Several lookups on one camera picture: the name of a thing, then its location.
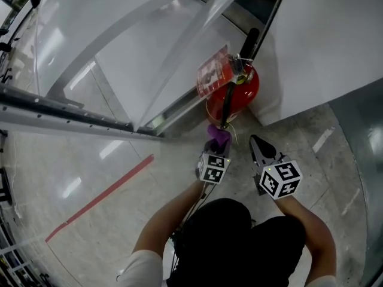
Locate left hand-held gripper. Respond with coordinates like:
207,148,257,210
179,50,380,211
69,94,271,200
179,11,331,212
196,139,232,186

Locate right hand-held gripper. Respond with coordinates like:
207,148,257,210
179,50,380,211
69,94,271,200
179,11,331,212
249,135,304,200

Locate glass door panel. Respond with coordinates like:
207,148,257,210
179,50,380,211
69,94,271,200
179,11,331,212
44,0,258,131

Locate purple cloth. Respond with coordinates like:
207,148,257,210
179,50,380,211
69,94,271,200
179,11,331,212
207,123,233,155

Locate black cable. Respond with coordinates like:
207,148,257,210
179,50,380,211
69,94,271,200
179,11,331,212
169,182,214,280

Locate grey metal door rail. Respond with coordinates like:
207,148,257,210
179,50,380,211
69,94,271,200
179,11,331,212
0,84,166,139

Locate red fire extinguisher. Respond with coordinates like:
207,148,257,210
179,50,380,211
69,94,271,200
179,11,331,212
196,28,260,131

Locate red floor tape strip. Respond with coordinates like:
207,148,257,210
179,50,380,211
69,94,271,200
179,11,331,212
44,154,155,243

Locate white floor tape piece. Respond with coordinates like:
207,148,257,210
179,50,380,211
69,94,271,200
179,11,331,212
340,187,361,216
312,126,335,154

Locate white partition panel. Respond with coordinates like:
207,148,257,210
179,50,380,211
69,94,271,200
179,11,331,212
253,0,383,127

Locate person's left forearm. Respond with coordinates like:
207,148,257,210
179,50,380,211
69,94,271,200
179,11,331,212
132,179,211,254

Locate person's right forearm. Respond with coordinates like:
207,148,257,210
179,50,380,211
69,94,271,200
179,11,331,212
275,194,335,280

